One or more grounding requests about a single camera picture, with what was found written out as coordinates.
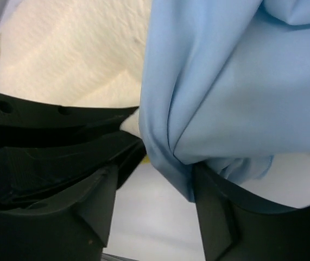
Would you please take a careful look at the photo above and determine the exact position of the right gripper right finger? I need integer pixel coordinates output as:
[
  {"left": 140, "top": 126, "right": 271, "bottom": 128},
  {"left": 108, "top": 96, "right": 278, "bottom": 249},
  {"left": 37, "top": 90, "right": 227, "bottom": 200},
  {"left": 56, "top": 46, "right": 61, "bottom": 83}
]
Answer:
[{"left": 192, "top": 164, "right": 310, "bottom": 261}]

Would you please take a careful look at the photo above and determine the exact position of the blue green pillowcase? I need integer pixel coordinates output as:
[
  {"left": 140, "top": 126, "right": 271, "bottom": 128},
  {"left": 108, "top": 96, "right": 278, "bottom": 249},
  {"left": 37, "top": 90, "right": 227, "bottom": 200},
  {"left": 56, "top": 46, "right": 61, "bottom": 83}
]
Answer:
[{"left": 140, "top": 1, "right": 310, "bottom": 201}]

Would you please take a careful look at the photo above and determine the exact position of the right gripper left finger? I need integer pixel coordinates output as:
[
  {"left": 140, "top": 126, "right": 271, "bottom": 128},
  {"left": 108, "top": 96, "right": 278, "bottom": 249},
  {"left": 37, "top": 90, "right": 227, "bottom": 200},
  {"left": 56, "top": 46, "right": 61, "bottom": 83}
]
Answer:
[{"left": 0, "top": 165, "right": 118, "bottom": 260}]

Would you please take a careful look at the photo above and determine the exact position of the cream yellow pillow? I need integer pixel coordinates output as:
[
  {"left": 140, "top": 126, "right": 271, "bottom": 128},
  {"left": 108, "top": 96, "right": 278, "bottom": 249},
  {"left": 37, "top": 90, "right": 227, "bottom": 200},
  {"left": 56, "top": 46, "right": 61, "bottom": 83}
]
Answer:
[{"left": 0, "top": 0, "right": 153, "bottom": 138}]

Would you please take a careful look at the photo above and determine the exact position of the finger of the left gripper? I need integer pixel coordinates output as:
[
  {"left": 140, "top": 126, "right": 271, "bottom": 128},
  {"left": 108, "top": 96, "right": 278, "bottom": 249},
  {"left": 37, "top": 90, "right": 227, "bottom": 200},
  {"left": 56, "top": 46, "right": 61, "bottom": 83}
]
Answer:
[
  {"left": 0, "top": 131, "right": 145, "bottom": 210},
  {"left": 0, "top": 94, "right": 137, "bottom": 139}
]

